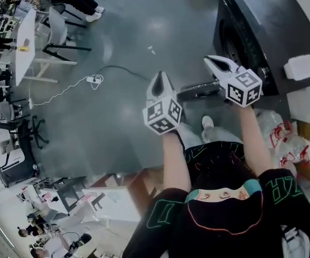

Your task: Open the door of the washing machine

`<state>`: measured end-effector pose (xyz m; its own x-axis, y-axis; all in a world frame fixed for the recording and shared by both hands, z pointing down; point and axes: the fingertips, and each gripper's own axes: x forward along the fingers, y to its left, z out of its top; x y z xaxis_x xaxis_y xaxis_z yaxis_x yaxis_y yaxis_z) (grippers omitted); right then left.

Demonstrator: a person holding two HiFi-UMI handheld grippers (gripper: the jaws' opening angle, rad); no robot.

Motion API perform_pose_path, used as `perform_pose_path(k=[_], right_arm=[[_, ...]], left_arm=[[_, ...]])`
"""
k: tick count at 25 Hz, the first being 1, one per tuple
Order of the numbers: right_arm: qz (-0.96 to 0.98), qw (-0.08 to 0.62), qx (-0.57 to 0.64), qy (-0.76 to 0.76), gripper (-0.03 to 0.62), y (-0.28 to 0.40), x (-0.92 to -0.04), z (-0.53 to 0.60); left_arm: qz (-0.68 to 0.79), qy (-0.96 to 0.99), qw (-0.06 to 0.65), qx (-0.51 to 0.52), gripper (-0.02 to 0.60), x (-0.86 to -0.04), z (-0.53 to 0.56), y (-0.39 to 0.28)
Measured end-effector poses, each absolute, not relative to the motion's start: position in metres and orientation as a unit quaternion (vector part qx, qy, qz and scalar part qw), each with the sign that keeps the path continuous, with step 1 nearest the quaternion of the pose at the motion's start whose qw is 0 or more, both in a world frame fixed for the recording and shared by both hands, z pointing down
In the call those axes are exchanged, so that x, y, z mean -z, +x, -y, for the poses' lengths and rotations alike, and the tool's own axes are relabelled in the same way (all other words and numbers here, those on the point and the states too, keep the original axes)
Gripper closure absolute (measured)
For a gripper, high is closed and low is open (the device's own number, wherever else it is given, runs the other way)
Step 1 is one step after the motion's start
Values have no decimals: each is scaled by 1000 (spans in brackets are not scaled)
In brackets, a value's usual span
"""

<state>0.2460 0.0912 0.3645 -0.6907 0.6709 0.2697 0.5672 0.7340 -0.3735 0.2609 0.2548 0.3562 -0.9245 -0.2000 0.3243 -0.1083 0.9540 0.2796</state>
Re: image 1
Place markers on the white plastic box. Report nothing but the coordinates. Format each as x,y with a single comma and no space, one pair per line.
299,67

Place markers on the black stool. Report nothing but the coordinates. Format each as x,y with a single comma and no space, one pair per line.
71,195

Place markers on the black washing machine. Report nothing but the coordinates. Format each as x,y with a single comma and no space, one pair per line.
265,15

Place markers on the white cardboard box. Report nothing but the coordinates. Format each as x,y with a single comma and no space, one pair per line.
309,103

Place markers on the person's white shoe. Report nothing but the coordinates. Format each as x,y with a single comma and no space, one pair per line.
207,122

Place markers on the person's left forearm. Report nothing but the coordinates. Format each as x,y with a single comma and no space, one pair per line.
176,160

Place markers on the person's grey trousers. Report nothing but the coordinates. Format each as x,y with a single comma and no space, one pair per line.
189,137

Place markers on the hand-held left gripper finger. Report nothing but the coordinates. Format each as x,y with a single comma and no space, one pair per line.
151,90
169,87

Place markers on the black office chair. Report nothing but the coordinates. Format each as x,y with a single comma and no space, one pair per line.
34,130

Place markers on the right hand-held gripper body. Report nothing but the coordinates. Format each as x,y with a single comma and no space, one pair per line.
243,90

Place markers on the person's right forearm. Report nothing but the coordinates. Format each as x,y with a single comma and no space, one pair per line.
254,138

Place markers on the wooden table white top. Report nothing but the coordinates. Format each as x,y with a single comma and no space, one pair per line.
111,203

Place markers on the person's black printed shirt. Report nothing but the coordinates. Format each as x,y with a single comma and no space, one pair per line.
224,219

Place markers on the small yellow item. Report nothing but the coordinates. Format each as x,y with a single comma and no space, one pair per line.
23,49

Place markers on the grey chair black legs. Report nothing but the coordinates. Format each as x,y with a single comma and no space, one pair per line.
56,23

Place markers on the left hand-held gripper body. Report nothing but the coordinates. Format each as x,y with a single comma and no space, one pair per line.
162,115

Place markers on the white power strip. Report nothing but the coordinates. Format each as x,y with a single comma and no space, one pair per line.
91,79

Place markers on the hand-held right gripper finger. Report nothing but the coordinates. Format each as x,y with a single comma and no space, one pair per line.
222,58
215,70

